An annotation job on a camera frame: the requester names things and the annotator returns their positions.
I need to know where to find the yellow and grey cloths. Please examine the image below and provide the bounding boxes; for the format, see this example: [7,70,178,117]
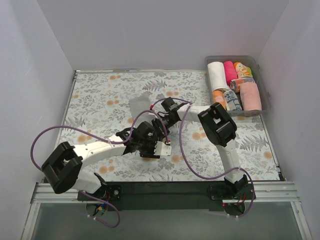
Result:
[129,95,154,123]

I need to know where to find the blue patterned towel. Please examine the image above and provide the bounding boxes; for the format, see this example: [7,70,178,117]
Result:
[223,90,243,111]

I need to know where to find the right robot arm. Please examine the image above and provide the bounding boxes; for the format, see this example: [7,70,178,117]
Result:
[151,97,251,199]

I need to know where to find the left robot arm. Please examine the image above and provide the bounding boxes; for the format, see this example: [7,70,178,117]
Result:
[41,121,165,200]

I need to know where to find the white rolled towel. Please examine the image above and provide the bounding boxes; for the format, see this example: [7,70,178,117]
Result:
[207,61,229,91]

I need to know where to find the small patterned rolled towel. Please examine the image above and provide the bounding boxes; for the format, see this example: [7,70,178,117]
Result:
[229,77,255,93]

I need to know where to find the hot pink rolled towel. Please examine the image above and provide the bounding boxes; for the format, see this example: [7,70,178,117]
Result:
[223,61,238,86]

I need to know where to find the clear plastic bin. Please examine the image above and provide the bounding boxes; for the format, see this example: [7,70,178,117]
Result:
[204,55,271,116]

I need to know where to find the light pink rolled towel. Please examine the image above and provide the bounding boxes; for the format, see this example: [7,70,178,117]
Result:
[239,82,262,111]

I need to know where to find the orange cartoon rolled towel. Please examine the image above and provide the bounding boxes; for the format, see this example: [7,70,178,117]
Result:
[233,62,253,79]

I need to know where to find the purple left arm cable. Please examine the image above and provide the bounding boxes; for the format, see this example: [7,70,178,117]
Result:
[30,109,172,228]

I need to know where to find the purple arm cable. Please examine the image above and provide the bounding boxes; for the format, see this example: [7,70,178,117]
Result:
[30,109,172,228]
[149,97,256,219]

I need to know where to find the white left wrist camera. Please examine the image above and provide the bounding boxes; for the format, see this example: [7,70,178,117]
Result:
[154,141,172,156]

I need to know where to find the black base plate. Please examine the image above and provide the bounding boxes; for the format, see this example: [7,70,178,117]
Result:
[94,181,242,212]

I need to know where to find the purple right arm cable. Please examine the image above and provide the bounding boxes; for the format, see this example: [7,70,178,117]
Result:
[149,97,256,219]

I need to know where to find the aluminium frame rail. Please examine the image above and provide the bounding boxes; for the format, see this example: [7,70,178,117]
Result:
[31,181,300,203]

